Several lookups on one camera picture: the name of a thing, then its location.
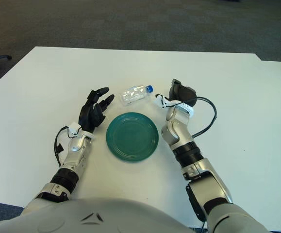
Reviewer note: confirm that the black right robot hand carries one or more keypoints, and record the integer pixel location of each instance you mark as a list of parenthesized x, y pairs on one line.
[(184, 94)]

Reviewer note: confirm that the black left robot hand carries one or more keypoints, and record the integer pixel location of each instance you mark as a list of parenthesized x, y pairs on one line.
[(89, 116)]

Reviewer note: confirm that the clear plastic bottle blue cap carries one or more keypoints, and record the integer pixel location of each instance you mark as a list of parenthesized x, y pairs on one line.
[(134, 94)]

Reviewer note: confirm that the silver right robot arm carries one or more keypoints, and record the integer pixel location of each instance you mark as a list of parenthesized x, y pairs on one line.
[(203, 179)]

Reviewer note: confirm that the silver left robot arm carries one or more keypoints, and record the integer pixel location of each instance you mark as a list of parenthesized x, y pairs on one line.
[(76, 153)]

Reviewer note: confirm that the green round plate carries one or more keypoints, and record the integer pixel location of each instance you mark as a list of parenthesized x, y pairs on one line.
[(131, 137)]

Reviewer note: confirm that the grey robot torso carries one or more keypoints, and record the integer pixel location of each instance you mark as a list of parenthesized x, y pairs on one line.
[(94, 218)]

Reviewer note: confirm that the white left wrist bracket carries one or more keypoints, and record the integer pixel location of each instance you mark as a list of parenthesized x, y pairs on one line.
[(74, 128)]

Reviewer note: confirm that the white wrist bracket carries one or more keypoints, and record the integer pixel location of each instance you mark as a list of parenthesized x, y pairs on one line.
[(74, 128), (160, 100)]

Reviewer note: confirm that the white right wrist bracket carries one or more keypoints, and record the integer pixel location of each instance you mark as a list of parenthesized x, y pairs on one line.
[(160, 100)]

